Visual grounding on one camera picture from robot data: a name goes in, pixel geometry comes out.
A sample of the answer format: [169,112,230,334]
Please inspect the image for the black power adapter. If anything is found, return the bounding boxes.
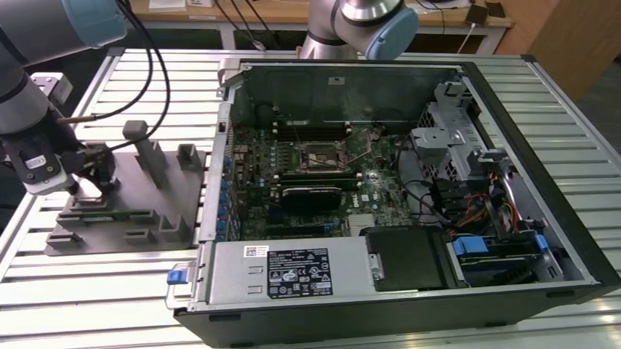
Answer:
[464,4,491,27]

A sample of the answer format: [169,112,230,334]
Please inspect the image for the black expansion slot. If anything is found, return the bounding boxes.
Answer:
[268,225,325,236]

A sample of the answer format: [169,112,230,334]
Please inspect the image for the silver chipset heatsink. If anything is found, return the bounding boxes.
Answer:
[348,213,378,234]

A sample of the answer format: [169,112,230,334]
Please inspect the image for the CPU socket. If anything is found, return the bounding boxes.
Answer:
[296,140,352,174]

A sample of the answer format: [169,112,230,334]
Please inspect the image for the black looped cable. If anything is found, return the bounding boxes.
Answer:
[396,135,451,228]

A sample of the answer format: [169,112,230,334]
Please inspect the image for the black cable copper fitting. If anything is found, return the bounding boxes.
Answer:
[58,0,171,123]

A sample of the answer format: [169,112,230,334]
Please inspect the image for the black camera cable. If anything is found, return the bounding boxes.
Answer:
[105,0,174,151]

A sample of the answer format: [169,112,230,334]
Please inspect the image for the black RAM slot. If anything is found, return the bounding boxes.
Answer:
[280,172,361,179]
[276,134,354,141]
[280,176,362,182]
[276,129,353,136]
[274,121,353,128]
[281,180,364,186]
[276,126,353,132]
[281,183,364,190]

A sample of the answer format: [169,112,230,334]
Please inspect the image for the black plastic shroud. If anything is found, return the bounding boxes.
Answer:
[364,225,460,292]

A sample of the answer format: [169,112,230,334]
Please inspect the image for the green RAM stick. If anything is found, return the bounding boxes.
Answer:
[81,212,135,222]

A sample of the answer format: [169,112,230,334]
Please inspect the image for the white charging cable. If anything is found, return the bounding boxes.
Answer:
[457,20,481,55]

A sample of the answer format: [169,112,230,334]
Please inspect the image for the wooden desk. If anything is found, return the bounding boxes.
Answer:
[129,0,517,55]

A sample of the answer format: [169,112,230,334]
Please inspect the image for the black disk drive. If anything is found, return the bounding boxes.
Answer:
[459,252,543,288]

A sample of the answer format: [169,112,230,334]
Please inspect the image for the green motherboard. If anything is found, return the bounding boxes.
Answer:
[226,121,441,241]

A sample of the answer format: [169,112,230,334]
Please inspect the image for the silver power supply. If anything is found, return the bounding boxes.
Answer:
[202,236,385,305]

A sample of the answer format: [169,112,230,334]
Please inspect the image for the blue latch handle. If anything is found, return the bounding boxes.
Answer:
[166,264,190,285]

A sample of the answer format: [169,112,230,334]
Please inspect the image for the orange yellow power wires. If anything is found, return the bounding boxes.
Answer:
[453,173,517,236]

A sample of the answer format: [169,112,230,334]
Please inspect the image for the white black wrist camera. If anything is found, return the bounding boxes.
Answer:
[10,145,70,196]

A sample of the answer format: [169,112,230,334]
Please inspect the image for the grey parts rack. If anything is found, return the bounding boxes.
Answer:
[43,119,212,257]

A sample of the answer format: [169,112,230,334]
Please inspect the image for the silver drive cage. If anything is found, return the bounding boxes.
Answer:
[409,80,516,182]

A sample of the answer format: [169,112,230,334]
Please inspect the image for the wire locking lever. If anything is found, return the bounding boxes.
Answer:
[290,121,308,147]

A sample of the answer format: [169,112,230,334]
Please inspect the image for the black graphics card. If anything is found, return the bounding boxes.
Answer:
[280,185,344,220]

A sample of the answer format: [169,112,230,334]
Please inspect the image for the metal socket cover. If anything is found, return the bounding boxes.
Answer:
[338,124,381,165]

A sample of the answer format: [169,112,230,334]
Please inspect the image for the wooden cabinet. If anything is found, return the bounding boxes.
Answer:
[497,0,621,101]

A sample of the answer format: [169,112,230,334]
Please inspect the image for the black PC case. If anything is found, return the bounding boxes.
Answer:
[173,53,621,349]

